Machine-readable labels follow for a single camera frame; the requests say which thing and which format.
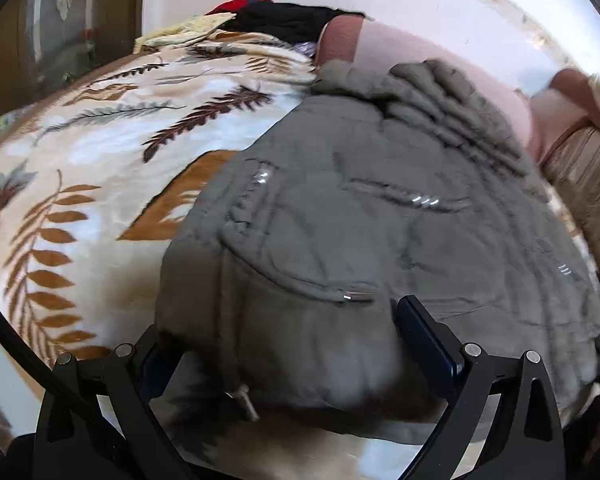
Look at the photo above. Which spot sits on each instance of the wooden door with glass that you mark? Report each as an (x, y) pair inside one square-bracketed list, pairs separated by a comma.
[(55, 20)]

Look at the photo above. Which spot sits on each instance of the black cloth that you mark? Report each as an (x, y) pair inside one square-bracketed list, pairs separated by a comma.
[(290, 20)]

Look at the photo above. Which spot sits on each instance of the red cloth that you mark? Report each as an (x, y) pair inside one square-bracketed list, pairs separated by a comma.
[(235, 5)]

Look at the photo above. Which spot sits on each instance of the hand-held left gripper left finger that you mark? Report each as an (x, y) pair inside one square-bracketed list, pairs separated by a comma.
[(152, 375)]

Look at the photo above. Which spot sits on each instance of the clear plastic wrapper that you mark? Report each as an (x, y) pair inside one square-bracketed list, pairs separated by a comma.
[(306, 49)]

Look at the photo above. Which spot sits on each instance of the pink bolster pillow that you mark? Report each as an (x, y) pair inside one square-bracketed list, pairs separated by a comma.
[(405, 45)]

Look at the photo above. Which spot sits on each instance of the pale yellow cloth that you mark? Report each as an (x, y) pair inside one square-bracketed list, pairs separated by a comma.
[(185, 30)]

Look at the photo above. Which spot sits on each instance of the striped sofa back cushion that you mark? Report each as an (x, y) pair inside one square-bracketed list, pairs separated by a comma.
[(590, 175)]

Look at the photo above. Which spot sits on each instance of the grey quilted hooded jacket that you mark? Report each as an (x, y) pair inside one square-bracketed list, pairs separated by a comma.
[(330, 220)]

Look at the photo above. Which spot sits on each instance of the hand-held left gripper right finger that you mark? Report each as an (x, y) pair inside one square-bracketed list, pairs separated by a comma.
[(425, 340)]

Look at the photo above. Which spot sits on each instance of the leaf print blanket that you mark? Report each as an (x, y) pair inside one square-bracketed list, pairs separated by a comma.
[(80, 160)]

